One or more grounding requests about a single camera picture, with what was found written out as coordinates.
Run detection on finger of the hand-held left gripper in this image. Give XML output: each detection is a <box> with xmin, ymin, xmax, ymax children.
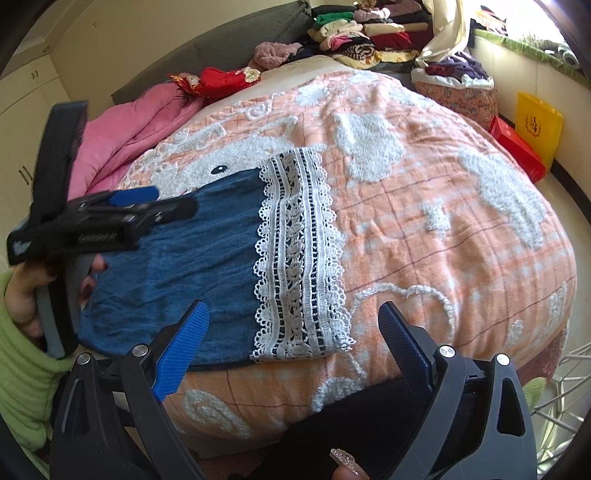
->
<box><xmin>115</xmin><ymin>196</ymin><xmax>199</xmax><ymax>232</ymax></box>
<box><xmin>69</xmin><ymin>185</ymin><xmax>160</xmax><ymax>211</ymax></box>

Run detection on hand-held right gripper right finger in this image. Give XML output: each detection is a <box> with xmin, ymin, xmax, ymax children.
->
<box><xmin>378</xmin><ymin>302</ymin><xmax>539</xmax><ymax>480</ymax></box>

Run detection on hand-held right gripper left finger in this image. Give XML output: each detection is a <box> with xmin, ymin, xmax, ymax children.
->
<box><xmin>48</xmin><ymin>299</ymin><xmax>211</xmax><ymax>480</ymax></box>

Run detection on blue denim pants lace trim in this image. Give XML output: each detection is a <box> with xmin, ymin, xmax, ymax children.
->
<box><xmin>76</xmin><ymin>148</ymin><xmax>357</xmax><ymax>371</ymax></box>

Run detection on person's left forearm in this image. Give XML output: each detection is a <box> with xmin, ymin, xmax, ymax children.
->
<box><xmin>0</xmin><ymin>270</ymin><xmax>75</xmax><ymax>468</ymax></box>

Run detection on person's left hand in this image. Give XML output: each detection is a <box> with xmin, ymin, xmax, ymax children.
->
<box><xmin>7</xmin><ymin>253</ymin><xmax>110</xmax><ymax>343</ymax></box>

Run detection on person's right hand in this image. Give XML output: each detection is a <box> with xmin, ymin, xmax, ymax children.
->
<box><xmin>329</xmin><ymin>447</ymin><xmax>371</xmax><ymax>480</ymax></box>

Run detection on pink quilt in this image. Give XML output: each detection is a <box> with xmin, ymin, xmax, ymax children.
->
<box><xmin>69</xmin><ymin>85</ymin><xmax>207</xmax><ymax>200</ymax></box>

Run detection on white wardrobe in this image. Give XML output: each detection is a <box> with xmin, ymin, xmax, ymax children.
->
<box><xmin>0</xmin><ymin>39</ymin><xmax>75</xmax><ymax>241</ymax></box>

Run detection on dark cloth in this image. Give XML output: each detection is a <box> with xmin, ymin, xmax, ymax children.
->
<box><xmin>259</xmin><ymin>378</ymin><xmax>432</xmax><ymax>480</ymax></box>

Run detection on orange white patterned blanket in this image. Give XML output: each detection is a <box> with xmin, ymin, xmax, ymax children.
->
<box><xmin>111</xmin><ymin>69</ymin><xmax>579</xmax><ymax>446</ymax></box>

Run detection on green fuzzy mat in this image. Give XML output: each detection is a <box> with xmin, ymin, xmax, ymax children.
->
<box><xmin>523</xmin><ymin>376</ymin><xmax>549</xmax><ymax>412</ymax></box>

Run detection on red floral garment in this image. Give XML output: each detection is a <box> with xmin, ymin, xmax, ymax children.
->
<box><xmin>167</xmin><ymin>66</ymin><xmax>262</xmax><ymax>98</ymax></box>

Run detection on grey bed headboard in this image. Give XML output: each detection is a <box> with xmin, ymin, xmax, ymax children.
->
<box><xmin>111</xmin><ymin>0</ymin><xmax>311</xmax><ymax>105</ymax></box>

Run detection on pink fuzzy garment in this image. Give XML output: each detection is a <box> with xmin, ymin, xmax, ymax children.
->
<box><xmin>255</xmin><ymin>41</ymin><xmax>304</xmax><ymax>71</ymax></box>

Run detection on red box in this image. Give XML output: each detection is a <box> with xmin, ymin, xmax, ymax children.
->
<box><xmin>488</xmin><ymin>115</ymin><xmax>547</xmax><ymax>184</ymax></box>

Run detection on floral fabric bag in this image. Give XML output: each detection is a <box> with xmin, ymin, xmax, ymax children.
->
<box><xmin>411</xmin><ymin>78</ymin><xmax>500</xmax><ymax>131</ymax></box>

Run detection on pile of folded clothes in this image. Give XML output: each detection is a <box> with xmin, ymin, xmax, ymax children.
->
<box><xmin>295</xmin><ymin>0</ymin><xmax>433</xmax><ymax>71</ymax></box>

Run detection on yellow paper bag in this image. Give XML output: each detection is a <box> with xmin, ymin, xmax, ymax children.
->
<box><xmin>515</xmin><ymin>91</ymin><xmax>565</xmax><ymax>171</ymax></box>

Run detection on purple clothes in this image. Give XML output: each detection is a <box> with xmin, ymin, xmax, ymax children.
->
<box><xmin>424</xmin><ymin>52</ymin><xmax>496</xmax><ymax>89</ymax></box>

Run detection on cream curtain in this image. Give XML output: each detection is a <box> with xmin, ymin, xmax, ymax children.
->
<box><xmin>414</xmin><ymin>0</ymin><xmax>477</xmax><ymax>71</ymax></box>

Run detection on green windowsill cloth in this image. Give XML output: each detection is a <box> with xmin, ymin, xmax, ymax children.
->
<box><xmin>473</xmin><ymin>28</ymin><xmax>588</xmax><ymax>87</ymax></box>

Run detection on white wire rack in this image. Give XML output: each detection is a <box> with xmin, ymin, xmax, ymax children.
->
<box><xmin>530</xmin><ymin>342</ymin><xmax>585</xmax><ymax>463</ymax></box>

